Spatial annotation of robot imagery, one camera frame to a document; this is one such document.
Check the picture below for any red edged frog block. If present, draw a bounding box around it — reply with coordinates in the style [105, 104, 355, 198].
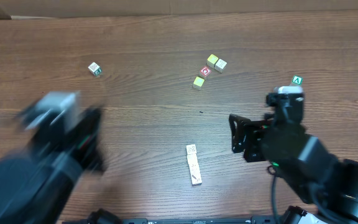
[186, 144, 197, 155]

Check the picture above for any yellow G letter block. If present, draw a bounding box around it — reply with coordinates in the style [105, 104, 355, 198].
[187, 154, 198, 166]

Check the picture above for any animal picture wooden block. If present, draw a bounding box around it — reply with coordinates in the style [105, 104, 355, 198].
[189, 164, 201, 177]

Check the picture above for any hammer picture wooden block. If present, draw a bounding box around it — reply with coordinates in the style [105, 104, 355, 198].
[191, 174, 202, 185]

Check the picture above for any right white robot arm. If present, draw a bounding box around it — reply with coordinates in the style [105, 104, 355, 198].
[229, 114, 358, 223]

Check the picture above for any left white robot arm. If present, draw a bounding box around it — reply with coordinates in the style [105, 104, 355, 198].
[0, 108, 104, 223]

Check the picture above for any yellow top block lower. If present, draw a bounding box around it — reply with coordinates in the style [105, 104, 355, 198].
[193, 77, 205, 90]

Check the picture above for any plain top wooden block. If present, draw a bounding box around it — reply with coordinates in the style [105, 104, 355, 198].
[214, 58, 227, 73]

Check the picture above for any red top block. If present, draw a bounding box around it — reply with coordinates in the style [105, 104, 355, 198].
[199, 66, 211, 80]

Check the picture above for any yellow top block upper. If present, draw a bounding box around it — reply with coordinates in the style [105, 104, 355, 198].
[206, 54, 219, 68]

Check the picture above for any green sided wooden block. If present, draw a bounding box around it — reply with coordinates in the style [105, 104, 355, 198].
[88, 62, 102, 77]

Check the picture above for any green A letter block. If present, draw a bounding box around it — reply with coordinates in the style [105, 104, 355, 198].
[290, 75, 303, 86]

